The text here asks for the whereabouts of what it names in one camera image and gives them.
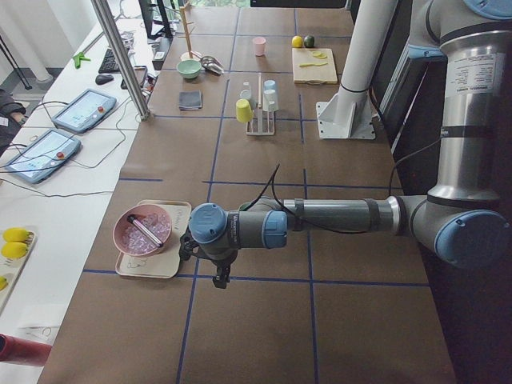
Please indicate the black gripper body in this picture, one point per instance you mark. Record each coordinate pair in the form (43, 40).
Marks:
(219, 267)

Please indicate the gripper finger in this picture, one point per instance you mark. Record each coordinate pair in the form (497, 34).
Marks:
(222, 277)

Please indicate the pink cup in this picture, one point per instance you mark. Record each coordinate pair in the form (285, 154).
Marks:
(259, 45)

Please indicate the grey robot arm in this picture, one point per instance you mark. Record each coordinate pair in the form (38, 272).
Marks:
(456, 219)

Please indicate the yellow cup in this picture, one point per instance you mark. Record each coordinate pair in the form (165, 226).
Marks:
(244, 112)

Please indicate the white cup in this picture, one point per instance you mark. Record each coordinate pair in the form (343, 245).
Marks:
(270, 100)

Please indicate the grey cup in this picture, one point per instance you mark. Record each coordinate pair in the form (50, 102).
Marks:
(247, 95)

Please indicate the light blue cup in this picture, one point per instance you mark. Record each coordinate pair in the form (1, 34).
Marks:
(269, 85)

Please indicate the beige tray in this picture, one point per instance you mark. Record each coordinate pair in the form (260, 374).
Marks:
(139, 257)

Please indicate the pink bowl with ice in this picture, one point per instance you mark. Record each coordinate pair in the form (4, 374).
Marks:
(129, 240)

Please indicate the grey folded cloth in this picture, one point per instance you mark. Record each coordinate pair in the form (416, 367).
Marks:
(190, 100)

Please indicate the far teach pendant tablet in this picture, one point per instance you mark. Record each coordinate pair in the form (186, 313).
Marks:
(84, 112)

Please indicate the teach pendant tablet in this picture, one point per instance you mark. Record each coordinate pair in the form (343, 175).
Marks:
(84, 112)
(44, 156)

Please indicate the tray with yellow fruit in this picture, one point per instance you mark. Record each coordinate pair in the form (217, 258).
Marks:
(16, 245)

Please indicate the near teach pendant tablet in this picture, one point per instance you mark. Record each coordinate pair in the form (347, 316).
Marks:
(44, 156)

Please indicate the mint green bowl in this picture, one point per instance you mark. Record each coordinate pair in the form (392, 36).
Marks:
(189, 69)

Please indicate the metal scoop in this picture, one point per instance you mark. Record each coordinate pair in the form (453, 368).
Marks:
(212, 65)

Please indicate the black computer mouse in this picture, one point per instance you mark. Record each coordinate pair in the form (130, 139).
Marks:
(102, 79)

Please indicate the black keyboard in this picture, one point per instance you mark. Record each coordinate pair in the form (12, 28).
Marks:
(109, 64)

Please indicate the red cylinder object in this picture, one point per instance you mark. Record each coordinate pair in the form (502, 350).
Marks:
(25, 352)

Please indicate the wooden cutting board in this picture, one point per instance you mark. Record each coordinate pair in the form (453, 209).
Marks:
(313, 75)

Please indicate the green plastic clamp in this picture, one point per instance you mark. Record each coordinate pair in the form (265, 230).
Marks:
(79, 58)

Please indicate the yellow plastic knife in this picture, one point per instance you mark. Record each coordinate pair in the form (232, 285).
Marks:
(312, 64)

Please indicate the yellow lemon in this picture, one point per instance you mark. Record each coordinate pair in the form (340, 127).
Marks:
(297, 41)

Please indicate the lemon slice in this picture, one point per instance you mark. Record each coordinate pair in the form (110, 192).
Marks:
(318, 54)

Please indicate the green avocado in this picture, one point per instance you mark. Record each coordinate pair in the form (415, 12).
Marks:
(309, 41)

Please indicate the white wire cup holder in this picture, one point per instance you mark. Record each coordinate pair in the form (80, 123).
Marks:
(263, 123)

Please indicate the white camera pole mount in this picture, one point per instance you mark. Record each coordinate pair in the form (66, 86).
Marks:
(348, 114)

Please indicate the aluminium frame post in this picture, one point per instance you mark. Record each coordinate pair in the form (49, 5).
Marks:
(109, 27)

